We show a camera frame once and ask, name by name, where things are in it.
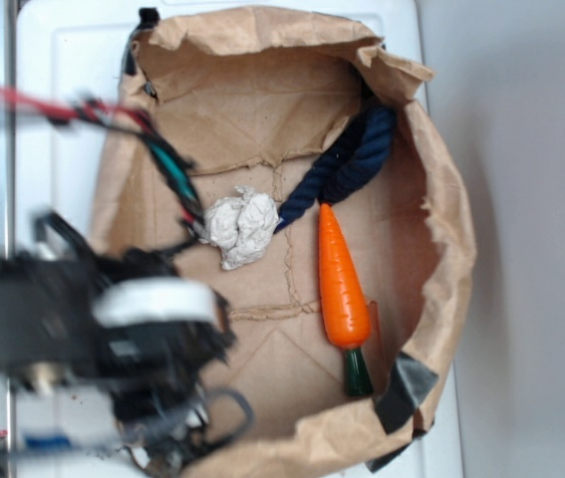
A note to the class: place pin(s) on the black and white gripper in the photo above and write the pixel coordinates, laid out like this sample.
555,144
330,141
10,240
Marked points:
159,332

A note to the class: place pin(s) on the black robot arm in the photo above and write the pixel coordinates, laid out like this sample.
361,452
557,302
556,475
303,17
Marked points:
49,337

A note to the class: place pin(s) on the crumpled white paper ball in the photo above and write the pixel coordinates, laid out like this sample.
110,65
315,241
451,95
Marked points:
241,227

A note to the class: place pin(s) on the orange plastic carrot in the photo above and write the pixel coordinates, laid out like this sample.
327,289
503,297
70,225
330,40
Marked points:
345,313

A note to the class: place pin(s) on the brown paper bag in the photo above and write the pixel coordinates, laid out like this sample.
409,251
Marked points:
254,95

